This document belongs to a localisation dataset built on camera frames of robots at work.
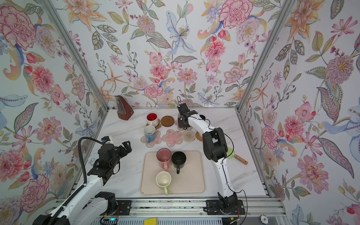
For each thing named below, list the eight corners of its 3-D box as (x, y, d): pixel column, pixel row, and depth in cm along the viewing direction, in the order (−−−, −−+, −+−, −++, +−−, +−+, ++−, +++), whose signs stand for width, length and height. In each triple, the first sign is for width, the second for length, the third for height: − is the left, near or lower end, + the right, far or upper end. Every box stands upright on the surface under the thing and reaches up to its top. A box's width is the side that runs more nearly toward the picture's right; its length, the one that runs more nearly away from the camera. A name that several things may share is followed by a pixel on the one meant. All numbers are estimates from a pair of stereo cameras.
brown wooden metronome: (119, 118, 117) (111, 103, 103) (124, 110, 123) (117, 94, 109) (128, 120, 115) (121, 105, 102) (133, 112, 121) (127, 96, 108)
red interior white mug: (147, 129, 110) (145, 122, 103) (148, 119, 116) (147, 112, 109) (157, 129, 110) (156, 122, 103) (159, 119, 116) (157, 112, 109)
